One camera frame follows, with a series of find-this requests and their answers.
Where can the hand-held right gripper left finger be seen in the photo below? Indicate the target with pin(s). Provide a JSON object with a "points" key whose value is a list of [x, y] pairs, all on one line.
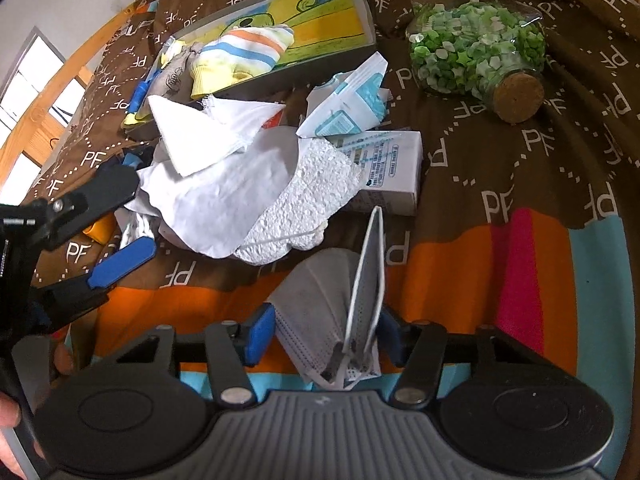
{"points": [[257, 335]]}

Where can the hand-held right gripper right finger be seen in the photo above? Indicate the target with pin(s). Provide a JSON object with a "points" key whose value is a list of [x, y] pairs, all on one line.
{"points": [[392, 342]]}

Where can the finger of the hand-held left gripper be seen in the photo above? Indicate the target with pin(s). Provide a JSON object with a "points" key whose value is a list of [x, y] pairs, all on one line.
{"points": [[125, 257], [110, 187]]}

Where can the grey face mask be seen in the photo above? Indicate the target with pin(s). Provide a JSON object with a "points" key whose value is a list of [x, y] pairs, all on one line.
{"points": [[315, 300]]}

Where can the white textured cloth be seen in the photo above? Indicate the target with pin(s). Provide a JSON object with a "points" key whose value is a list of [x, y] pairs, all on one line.
{"points": [[300, 200]]}

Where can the shallow grey box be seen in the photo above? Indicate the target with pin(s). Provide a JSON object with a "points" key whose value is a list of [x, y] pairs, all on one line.
{"points": [[300, 67]]}

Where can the white blue mask packet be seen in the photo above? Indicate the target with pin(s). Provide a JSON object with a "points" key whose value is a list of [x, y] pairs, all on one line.
{"points": [[345, 105]]}

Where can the person's left hand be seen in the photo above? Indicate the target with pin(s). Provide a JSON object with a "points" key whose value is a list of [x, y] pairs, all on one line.
{"points": [[9, 440]]}

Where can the white folded cloth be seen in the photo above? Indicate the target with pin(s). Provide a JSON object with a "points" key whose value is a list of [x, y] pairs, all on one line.
{"points": [[180, 135]]}

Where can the white crumpled cloth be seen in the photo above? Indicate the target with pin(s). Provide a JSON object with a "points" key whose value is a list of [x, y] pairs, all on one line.
{"points": [[200, 200]]}

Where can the blue and yellow cloth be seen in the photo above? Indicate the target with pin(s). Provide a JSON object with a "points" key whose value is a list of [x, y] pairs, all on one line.
{"points": [[141, 94]]}

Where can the grey sock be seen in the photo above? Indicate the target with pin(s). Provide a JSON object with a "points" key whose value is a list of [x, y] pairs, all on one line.
{"points": [[175, 77]]}

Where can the window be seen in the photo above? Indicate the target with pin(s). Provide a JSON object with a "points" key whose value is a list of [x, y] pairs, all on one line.
{"points": [[30, 70]]}

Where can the white cardboard mask box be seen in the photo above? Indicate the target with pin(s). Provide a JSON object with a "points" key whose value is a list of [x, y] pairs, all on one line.
{"points": [[395, 170]]}

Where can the yellow striped sock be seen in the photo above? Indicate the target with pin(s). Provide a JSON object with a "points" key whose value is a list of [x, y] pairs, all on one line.
{"points": [[240, 55]]}

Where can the brown printed blanket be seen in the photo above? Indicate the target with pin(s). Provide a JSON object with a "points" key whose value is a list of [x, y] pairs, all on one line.
{"points": [[500, 160]]}

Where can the yellow green drawing sheet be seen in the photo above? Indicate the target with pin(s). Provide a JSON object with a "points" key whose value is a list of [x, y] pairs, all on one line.
{"points": [[330, 20]]}

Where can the glass jar with cork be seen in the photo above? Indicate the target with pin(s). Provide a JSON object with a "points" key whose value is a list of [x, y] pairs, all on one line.
{"points": [[480, 45]]}

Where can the green paper stars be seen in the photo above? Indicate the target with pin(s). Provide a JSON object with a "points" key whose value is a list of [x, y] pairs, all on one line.
{"points": [[475, 40]]}

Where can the wooden bed rail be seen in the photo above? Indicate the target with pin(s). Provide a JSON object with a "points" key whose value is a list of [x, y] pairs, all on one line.
{"points": [[50, 125]]}

